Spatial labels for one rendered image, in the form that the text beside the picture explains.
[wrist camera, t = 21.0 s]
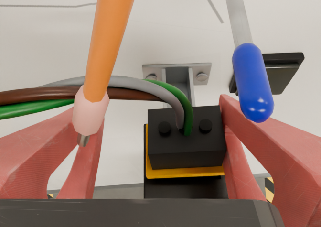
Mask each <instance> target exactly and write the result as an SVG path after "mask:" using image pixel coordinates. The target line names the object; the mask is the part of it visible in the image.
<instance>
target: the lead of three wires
mask: <svg viewBox="0 0 321 227"><path fill-rule="evenodd" d="M84 80H85V76H81V77H74V78H69V79H64V80H60V81H56V82H52V83H48V84H46V85H42V86H39V87H34V88H23V89H15V90H8V91H2V92H0V120H3V119H10V118H15V117H20V116H25V115H30V114H34V113H38V112H42V111H47V110H51V109H54V108H59V107H63V106H67V105H70V104H73V103H74V101H75V95H76V94H77V92H78V90H79V89H80V87H81V86H82V85H84ZM107 94H108V97H109V99H116V100H142V101H159V102H165V103H168V104H169V105H170V106H171V107H172V108H173V109H174V111H175V116H176V126H177V128H178V130H179V129H182V128H184V129H183V130H184V135H185V136H189V135H190V134H191V131H192V128H193V108H192V106H191V104H190V102H189V100H188V98H187V97H186V95H185V94H184V93H183V92H182V91H180V90H179V89H178V88H176V87H175V86H173V85H170V84H168V83H165V82H162V81H157V80H150V79H138V78H133V77H128V76H111V77H110V81H109V84H108V87H107Z"/></svg>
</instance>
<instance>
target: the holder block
mask: <svg viewBox="0 0 321 227"><path fill-rule="evenodd" d="M143 192H144V199H229V197H228V191H227V186H226V181H225V175H219V176H218V178H217V179H212V180H183V181H156V180H155V178H154V179H148V178H147V177H146V124H144V125H143Z"/></svg>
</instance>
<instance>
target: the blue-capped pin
mask: <svg viewBox="0 0 321 227"><path fill-rule="evenodd" d="M226 4H227V9H228V15H229V20H230V24H231V29H232V34H233V40H234V44H235V49H234V53H233V56H232V64H233V70H234V74H235V82H236V87H237V92H238V97H239V103H240V108H241V111H242V112H243V114H244V115H245V117H246V118H247V119H249V120H251V121H253V122H256V123H261V122H264V121H266V120H267V119H268V118H269V117H270V116H271V115H272V113H273V110H274V105H275V104H274V100H273V97H272V93H271V89H270V85H269V81H268V76H267V72H266V68H265V64H264V60H263V56H262V53H261V50H260V49H259V48H258V47H257V46H256V45H255V44H253V40H252V35H251V31H250V27H249V23H248V19H247V15H246V10H245V6H244V2H243V0H226Z"/></svg>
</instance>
